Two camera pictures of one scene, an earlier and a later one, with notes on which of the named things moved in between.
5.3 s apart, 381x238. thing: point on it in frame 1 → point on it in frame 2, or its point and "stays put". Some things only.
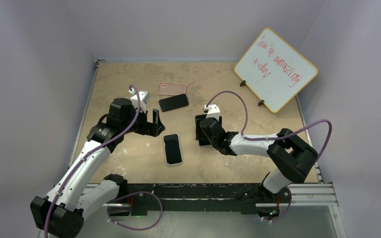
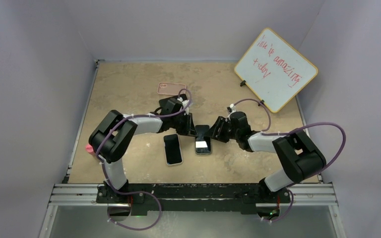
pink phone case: x=168 y=88 stays put
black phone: x=172 y=148 stays put
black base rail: x=151 y=200 stays put
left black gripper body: x=141 y=126 → x=181 y=123
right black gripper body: x=204 y=137 → x=227 y=131
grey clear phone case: x=172 y=149 stays put
